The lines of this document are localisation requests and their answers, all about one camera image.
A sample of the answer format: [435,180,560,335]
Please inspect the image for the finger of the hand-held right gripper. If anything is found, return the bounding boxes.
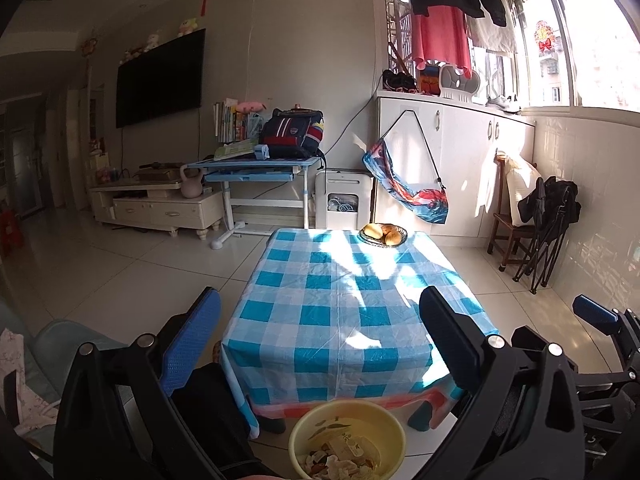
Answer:
[511,326,552,349]
[572,294,640,377]

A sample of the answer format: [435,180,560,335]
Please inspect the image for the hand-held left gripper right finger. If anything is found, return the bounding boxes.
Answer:
[419,286,587,480]

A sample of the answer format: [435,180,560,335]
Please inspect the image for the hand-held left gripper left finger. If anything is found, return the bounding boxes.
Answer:
[52,286,222,480]

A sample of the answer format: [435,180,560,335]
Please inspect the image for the yellow plastic basin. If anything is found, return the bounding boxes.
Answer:
[288,400,406,480]

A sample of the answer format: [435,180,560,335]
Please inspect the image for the person's black trouser leg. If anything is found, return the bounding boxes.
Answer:
[167,360,281,480]

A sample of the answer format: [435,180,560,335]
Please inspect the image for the brown wooden chair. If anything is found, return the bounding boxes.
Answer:
[487,150,538,273]

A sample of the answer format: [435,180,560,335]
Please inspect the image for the bowl of bread rolls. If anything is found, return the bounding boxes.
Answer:
[359,222,408,248]

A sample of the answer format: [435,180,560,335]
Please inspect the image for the blue white checkered tablecloth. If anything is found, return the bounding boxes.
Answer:
[220,227,501,433]

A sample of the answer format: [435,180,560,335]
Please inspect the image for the black folding chair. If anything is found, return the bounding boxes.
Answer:
[512,176,582,293]

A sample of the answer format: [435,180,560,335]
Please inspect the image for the teal sofa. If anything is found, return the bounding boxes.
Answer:
[0,300,133,441]

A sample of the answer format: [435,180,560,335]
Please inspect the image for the white television cabinet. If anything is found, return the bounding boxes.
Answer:
[89,177,224,238]

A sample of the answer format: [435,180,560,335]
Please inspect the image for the pink kettlebell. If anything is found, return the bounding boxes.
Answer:
[180,166,203,199]

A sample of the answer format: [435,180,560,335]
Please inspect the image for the pile of discarded wrappers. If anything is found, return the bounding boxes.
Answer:
[297,432,377,479]

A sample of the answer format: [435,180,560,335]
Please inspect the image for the brown flat box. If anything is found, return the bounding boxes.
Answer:
[136,161,185,184]

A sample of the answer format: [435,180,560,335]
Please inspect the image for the white storage cabinet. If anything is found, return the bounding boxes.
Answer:
[376,96,537,241]

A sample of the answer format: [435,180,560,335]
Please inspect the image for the pale floral cloth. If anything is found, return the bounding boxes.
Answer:
[0,327,61,436]

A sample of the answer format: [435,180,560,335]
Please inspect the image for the white box appliance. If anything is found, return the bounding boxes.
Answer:
[315,169,375,231]

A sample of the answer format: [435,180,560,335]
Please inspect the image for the blue study desk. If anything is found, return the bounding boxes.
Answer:
[186,156,321,251]

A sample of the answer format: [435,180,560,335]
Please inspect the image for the green open book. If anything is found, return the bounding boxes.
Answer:
[214,141,256,161]

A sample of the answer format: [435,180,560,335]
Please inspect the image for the red plastic stool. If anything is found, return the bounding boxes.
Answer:
[0,207,23,256]

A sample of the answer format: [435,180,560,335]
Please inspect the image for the row of books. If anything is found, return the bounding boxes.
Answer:
[213,98,261,143]

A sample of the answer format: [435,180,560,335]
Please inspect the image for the grey shoes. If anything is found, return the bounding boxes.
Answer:
[484,95,523,113]

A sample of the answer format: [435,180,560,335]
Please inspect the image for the navy red backpack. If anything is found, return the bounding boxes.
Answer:
[258,108,326,160]

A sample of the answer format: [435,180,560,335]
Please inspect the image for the dark metal door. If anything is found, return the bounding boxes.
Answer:
[10,127,43,216]

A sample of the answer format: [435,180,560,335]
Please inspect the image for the white display cabinet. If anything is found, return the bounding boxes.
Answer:
[75,85,108,186]

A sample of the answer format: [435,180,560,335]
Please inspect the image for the white plastic backrest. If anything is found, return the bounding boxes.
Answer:
[439,64,481,101]

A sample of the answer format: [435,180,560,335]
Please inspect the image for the orange box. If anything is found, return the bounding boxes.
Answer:
[417,66,442,97]

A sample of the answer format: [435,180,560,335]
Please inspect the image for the black shoes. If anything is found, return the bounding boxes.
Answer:
[381,70,418,95]

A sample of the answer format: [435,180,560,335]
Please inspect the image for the black flat television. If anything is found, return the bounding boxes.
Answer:
[116,28,206,129]

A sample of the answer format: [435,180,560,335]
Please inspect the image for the large window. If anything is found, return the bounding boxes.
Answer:
[500,0,640,113]

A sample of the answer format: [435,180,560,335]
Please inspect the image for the red window decoration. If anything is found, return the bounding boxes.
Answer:
[532,20,558,53]

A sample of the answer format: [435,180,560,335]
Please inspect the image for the grey hanging garment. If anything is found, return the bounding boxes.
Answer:
[467,15,518,56]

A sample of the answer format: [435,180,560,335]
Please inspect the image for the pink hanging garment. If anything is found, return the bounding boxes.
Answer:
[411,5,473,71]

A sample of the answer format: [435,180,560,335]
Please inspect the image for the printed drawstring bag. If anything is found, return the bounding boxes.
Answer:
[362,108,449,224]

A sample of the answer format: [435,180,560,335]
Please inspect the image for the black power cable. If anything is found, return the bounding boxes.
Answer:
[320,95,378,171]

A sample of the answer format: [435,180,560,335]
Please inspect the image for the white wall cord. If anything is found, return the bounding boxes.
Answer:
[245,0,268,103]

